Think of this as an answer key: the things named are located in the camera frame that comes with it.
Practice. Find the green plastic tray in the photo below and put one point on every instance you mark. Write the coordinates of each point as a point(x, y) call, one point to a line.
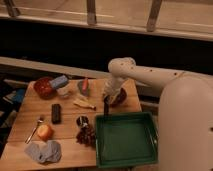
point(125, 140)

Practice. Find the yellow banana toy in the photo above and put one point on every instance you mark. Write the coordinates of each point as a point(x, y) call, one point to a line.
point(84, 104)

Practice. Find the metal spoon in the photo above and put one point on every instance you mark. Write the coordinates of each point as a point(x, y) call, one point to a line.
point(38, 123)

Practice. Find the blue sponge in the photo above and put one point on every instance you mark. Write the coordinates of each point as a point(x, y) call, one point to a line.
point(59, 82)

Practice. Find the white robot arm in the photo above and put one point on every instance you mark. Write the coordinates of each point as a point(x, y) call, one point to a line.
point(185, 112)

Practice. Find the grey blue cloth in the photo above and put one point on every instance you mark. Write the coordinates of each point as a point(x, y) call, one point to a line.
point(50, 152)

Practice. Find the orange yellow fruit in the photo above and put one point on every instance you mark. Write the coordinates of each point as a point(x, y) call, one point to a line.
point(44, 132)

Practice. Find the black rectangular block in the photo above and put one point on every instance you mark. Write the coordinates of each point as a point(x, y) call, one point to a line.
point(56, 113)

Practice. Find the wooden board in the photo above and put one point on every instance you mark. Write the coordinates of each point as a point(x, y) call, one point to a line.
point(73, 154)

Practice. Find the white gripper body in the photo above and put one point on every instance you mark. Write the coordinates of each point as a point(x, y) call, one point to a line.
point(112, 90)

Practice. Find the brown pine cone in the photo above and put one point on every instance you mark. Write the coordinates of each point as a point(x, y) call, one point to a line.
point(86, 136)

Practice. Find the small dark round cup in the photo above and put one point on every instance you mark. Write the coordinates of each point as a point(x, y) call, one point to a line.
point(82, 121)

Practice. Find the red bowl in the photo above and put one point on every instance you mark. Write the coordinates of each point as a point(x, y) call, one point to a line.
point(43, 88)

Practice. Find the purple bowl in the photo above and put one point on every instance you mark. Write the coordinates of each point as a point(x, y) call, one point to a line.
point(121, 96)

